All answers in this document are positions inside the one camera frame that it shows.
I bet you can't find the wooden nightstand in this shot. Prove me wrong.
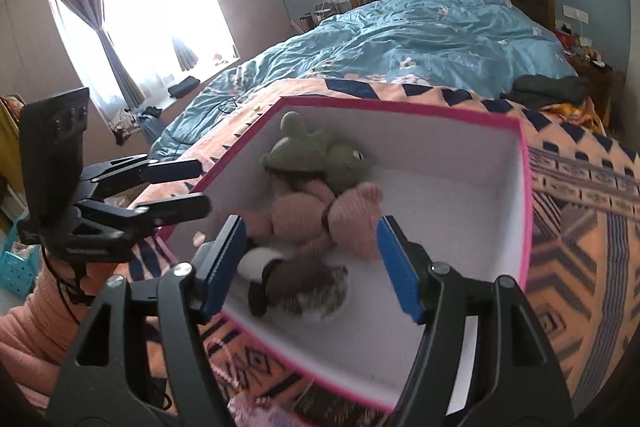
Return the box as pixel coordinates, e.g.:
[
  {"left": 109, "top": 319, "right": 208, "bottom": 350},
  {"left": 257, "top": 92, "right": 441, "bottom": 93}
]
[{"left": 567, "top": 55, "right": 625, "bottom": 134}]

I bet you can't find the yellow chair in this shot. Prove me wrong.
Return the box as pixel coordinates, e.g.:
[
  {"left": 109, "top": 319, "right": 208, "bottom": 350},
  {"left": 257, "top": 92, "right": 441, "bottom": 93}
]
[{"left": 0, "top": 96, "right": 24, "bottom": 193}]

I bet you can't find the white wall socket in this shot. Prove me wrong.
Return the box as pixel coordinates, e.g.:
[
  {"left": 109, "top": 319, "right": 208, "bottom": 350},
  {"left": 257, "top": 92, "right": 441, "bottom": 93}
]
[{"left": 563, "top": 4, "right": 589, "bottom": 24}]

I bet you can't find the blue floral duvet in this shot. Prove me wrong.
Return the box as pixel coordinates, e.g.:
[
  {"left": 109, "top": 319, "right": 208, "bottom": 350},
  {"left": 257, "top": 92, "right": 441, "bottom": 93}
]
[{"left": 150, "top": 0, "right": 574, "bottom": 160}]

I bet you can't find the teal plastic basket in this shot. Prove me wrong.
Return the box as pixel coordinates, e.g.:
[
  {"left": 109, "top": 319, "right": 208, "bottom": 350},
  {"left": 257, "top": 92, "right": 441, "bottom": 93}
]
[{"left": 0, "top": 211, "right": 40, "bottom": 297}]

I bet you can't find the left pink sweater forearm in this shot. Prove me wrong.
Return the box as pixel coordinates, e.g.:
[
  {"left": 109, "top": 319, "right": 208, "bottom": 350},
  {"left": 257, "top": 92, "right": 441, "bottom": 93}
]
[{"left": 0, "top": 256, "right": 112, "bottom": 408}]

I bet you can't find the pink cardboard box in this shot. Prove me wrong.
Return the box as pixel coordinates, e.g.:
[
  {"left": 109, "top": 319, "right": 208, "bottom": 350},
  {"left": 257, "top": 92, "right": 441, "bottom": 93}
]
[{"left": 160, "top": 96, "right": 533, "bottom": 412}]

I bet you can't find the left gripper black camera box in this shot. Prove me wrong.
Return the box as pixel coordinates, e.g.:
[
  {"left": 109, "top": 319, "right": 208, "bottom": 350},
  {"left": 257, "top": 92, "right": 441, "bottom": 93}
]
[{"left": 18, "top": 88, "right": 90, "bottom": 234}]

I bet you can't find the dark grey folded garment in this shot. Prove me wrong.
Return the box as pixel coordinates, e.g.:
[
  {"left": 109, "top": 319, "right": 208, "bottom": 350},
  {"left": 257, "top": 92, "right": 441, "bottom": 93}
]
[{"left": 500, "top": 75, "right": 590, "bottom": 109}]

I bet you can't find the pink knitted plush doll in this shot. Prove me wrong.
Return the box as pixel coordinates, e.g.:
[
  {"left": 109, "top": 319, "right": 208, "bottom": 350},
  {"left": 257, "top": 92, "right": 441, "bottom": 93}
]
[{"left": 237, "top": 178, "right": 383, "bottom": 260}]

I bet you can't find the brown grey plush toy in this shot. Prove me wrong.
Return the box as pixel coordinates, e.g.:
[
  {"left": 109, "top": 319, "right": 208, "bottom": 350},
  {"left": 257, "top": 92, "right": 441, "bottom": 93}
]
[{"left": 236, "top": 247, "right": 349, "bottom": 323}]

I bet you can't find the green frog plush toy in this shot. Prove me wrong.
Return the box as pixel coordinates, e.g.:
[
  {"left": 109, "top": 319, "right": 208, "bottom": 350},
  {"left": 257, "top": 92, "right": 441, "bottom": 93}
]
[{"left": 260, "top": 112, "right": 371, "bottom": 195}]

